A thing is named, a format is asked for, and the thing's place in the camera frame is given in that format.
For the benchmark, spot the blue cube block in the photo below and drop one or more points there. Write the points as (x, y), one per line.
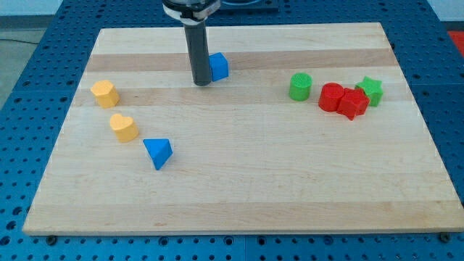
(219, 66)

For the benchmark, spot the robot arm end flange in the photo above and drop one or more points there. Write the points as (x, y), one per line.
(190, 12)

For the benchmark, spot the blue triangle block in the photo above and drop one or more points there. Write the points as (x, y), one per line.
(159, 150)

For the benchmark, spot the light wooden board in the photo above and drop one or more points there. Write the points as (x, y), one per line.
(247, 159)

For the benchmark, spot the green cylinder block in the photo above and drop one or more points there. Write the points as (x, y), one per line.
(300, 86)

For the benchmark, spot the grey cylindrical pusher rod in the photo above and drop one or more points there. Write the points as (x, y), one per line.
(196, 39)

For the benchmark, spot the red cylinder block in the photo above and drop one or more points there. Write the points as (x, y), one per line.
(330, 96)

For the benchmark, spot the yellow heart block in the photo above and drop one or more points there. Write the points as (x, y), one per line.
(124, 127)

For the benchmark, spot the red star block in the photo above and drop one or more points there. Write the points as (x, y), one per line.
(353, 103)

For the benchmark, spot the yellow hexagon block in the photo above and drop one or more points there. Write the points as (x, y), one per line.
(105, 94)

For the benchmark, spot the green star block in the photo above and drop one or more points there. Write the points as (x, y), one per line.
(372, 89)

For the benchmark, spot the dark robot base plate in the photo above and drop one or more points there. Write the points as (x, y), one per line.
(249, 5)

